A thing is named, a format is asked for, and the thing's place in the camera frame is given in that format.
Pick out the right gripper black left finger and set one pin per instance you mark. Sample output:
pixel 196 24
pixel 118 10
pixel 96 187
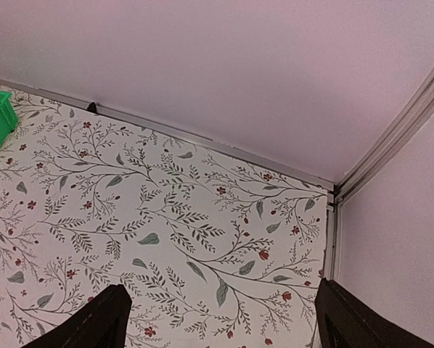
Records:
pixel 102 322

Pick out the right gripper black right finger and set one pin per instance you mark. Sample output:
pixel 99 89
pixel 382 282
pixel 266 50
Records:
pixel 345 321

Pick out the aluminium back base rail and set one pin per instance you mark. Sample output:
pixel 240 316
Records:
pixel 209 143

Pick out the small black wall clip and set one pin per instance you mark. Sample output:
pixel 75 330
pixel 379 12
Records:
pixel 92 107

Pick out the aluminium back right post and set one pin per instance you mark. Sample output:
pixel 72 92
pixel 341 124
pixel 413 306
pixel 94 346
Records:
pixel 418 110

